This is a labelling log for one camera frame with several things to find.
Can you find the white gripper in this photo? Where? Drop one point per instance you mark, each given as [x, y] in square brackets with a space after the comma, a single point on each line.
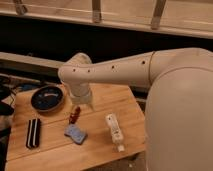
[81, 94]

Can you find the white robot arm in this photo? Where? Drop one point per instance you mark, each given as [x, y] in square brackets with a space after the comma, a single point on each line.
[179, 106]

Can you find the blue sponge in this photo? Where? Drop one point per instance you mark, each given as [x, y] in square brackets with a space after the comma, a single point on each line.
[77, 135]

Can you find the wooden table board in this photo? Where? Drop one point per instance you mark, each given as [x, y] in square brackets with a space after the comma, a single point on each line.
[57, 152]

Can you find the dark blue round bowl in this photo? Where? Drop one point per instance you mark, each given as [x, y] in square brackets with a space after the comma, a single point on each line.
[47, 98]

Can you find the black object at left edge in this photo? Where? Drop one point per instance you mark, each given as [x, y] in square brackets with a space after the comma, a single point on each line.
[6, 110]

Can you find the wooden railing post middle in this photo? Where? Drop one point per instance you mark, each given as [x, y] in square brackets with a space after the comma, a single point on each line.
[96, 11]

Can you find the wooden railing post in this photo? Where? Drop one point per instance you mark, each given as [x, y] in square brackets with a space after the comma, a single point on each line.
[157, 14]
[96, 11]
[19, 7]

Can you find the wooden railing post left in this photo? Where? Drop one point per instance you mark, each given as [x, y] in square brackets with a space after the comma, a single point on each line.
[19, 7]

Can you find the wooden railing post right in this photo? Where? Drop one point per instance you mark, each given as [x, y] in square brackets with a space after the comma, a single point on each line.
[157, 14]

